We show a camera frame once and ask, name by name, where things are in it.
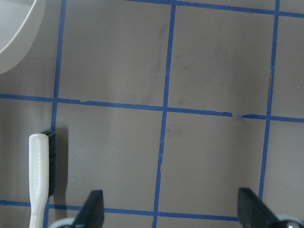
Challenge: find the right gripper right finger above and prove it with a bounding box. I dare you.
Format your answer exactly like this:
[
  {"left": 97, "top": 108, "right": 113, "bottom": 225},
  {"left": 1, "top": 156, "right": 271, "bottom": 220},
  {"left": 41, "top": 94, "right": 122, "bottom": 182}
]
[{"left": 237, "top": 188, "right": 304, "bottom": 228}]

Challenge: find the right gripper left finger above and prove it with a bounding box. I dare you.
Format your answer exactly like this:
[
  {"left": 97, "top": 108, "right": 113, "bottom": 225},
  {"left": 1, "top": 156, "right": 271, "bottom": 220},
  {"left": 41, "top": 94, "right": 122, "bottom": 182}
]
[{"left": 51, "top": 190, "right": 105, "bottom": 228}]

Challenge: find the beige hand brush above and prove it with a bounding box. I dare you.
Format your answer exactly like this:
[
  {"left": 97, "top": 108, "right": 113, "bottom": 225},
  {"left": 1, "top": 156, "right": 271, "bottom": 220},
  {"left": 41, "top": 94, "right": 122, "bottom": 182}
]
[{"left": 28, "top": 129, "right": 57, "bottom": 228}]

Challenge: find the beige plastic dustpan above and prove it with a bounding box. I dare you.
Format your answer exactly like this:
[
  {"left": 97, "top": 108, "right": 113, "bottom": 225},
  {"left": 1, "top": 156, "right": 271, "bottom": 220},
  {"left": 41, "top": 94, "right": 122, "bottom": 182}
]
[{"left": 0, "top": 0, "right": 46, "bottom": 74}]

